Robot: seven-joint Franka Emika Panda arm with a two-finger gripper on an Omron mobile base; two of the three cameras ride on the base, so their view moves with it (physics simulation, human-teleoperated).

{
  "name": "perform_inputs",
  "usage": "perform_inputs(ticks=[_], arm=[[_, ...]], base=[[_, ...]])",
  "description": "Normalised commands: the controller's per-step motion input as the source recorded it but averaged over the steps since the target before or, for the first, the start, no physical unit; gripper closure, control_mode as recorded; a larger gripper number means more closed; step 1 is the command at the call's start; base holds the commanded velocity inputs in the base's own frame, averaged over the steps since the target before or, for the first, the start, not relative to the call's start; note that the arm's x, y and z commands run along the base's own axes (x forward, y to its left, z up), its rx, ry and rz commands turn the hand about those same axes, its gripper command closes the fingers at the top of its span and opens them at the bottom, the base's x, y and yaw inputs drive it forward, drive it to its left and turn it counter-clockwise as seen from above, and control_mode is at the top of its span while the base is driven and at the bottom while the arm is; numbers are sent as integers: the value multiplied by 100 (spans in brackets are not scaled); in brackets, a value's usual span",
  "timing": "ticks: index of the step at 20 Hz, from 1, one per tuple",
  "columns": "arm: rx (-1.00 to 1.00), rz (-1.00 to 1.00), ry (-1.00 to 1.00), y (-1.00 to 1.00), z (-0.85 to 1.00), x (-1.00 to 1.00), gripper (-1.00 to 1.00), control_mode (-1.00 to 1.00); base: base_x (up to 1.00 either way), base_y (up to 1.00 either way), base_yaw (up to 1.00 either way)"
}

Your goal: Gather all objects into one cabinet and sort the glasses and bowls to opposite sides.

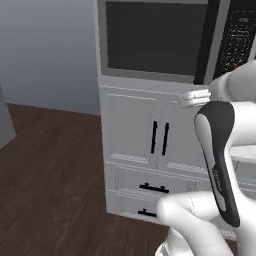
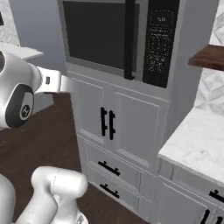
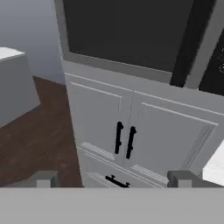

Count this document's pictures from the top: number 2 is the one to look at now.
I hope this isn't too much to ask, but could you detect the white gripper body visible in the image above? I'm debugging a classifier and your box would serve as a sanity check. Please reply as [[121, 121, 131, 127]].
[[59, 73, 78, 95]]

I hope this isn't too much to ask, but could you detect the black cabinet door handle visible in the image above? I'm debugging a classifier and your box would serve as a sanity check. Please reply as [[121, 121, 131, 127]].
[[100, 107, 108, 137], [108, 109, 116, 141]]

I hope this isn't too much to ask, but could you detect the black built-in microwave oven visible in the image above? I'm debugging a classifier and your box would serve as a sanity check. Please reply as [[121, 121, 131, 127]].
[[57, 0, 181, 89]]

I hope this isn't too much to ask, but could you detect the black microwave door handle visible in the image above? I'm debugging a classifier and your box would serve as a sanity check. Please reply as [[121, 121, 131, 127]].
[[123, 0, 137, 81]]

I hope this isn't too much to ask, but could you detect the dark wooden wall shelf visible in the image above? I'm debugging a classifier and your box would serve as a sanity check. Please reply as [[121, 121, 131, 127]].
[[187, 44, 224, 72]]

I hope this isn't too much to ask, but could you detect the grey counter cabinet door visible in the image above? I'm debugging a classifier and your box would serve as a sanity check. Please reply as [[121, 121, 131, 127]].
[[155, 177, 218, 224]]

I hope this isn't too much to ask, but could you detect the grey counter drawer front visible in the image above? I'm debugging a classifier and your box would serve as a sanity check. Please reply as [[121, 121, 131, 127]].
[[157, 159, 224, 207]]

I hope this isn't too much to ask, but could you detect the black counter drawer handle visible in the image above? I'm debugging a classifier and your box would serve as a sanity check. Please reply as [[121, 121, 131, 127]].
[[208, 189, 224, 204]]

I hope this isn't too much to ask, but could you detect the grey tall cabinet frame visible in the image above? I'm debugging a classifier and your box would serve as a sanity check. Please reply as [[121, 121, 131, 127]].
[[56, 0, 221, 224]]

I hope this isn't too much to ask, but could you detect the grey base cabinet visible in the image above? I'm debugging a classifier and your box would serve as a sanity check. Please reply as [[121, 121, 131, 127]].
[[32, 92, 55, 115]]

